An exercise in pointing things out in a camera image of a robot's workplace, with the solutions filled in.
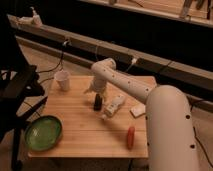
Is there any white plastic bottle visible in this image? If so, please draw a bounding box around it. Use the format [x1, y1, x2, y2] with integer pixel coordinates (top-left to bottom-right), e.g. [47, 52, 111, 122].
[101, 94, 126, 120]

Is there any long metal rail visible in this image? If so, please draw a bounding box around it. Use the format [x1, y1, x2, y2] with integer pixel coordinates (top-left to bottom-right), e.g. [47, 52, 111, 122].
[8, 15, 213, 102]

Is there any orange carrot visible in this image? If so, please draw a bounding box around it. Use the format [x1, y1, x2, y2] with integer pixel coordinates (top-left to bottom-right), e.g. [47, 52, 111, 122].
[127, 126, 135, 150]

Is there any white paper cup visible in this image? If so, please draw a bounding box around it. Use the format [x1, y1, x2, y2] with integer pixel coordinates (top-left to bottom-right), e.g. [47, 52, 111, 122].
[54, 70, 70, 91]

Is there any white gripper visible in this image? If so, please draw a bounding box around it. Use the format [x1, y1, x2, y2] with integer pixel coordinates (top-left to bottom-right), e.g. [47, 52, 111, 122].
[84, 78, 107, 99]

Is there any green plate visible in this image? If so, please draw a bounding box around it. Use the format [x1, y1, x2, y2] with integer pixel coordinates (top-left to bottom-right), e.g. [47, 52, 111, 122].
[24, 115, 62, 152]

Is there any black chair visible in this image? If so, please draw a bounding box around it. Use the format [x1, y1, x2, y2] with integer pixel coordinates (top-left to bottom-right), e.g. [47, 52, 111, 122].
[0, 13, 49, 171]

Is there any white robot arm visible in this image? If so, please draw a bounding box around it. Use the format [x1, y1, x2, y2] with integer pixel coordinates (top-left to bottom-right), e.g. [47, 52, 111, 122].
[88, 58, 200, 171]

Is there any white sponge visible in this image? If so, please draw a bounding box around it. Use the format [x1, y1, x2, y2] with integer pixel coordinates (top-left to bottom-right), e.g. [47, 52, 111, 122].
[130, 104, 145, 118]

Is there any white spray bottle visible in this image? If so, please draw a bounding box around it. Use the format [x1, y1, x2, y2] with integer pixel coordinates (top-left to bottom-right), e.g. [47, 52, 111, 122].
[18, 6, 43, 27]

